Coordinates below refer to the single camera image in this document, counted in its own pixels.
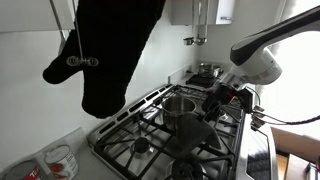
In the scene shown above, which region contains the white label tomato can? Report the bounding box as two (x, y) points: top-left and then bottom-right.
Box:
(43, 144), (80, 180)

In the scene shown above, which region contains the hanging steel ladle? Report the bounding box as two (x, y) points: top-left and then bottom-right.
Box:
(194, 0), (208, 46)

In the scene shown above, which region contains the red label tomato can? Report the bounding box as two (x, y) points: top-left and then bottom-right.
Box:
(1, 159), (46, 180)

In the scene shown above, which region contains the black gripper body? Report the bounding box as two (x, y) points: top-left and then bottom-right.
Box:
(213, 83), (242, 105)

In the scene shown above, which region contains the stainless gas stove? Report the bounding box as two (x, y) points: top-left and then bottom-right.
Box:
(87, 83), (280, 180)

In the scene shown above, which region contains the gray cloth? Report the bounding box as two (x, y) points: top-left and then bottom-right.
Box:
(164, 112), (223, 160)

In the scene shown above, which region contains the black portable cooktop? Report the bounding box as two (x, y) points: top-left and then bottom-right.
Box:
(185, 72), (224, 89)

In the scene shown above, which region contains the hanging metal coil whisk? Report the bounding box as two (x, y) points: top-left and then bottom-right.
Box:
(65, 0), (100, 68)

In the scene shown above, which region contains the wooden furniture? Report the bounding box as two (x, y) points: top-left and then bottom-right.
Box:
(270, 126), (320, 180)

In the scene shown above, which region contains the hanging metal utensil handle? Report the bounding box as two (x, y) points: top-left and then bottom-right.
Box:
(49, 0), (68, 56)

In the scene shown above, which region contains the black oven mitt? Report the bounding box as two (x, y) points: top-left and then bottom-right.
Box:
(42, 0), (167, 120)

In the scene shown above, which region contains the black burner cap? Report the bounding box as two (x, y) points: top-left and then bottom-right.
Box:
(132, 136), (155, 159)
(218, 110), (230, 122)

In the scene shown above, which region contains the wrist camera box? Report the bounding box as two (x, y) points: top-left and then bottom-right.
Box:
(232, 86), (255, 114)

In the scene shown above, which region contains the silver stove knob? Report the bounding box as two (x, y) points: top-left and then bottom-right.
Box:
(251, 111), (266, 120)
(253, 104), (266, 114)
(250, 118), (267, 132)

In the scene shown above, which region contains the robot cable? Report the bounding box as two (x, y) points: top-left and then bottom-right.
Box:
(252, 111), (320, 127)

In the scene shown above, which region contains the hanging steel measuring cup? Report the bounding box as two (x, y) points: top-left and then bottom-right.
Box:
(182, 36), (195, 46)

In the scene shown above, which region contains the small steel saucepan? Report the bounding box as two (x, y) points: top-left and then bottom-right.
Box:
(198, 62), (222, 79)

